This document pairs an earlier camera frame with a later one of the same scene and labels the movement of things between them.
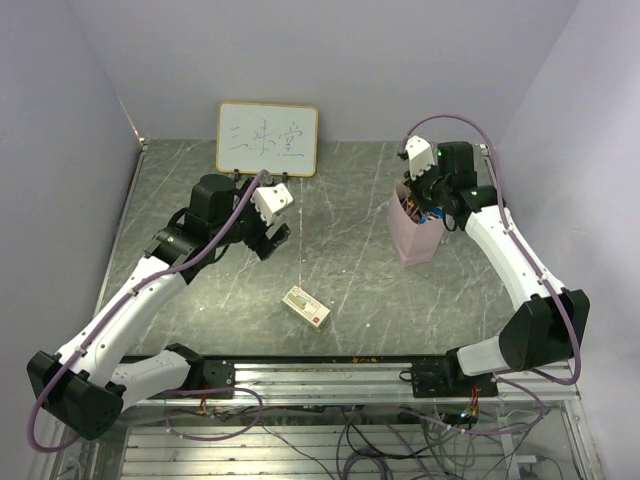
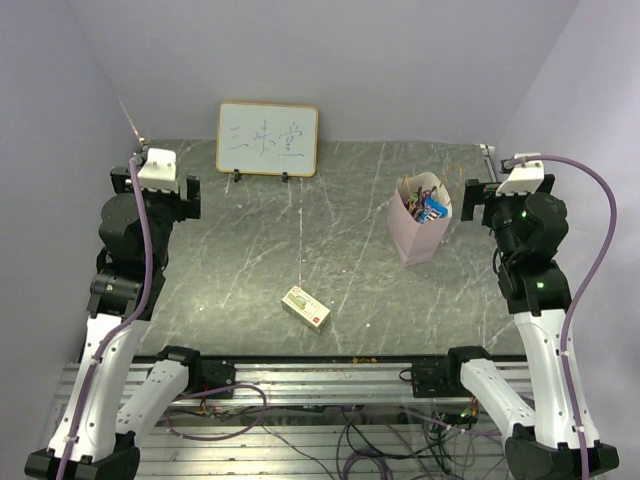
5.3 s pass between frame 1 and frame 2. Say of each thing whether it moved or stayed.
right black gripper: moved
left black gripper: moved
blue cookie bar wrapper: stayed
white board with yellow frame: stayed
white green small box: stayed
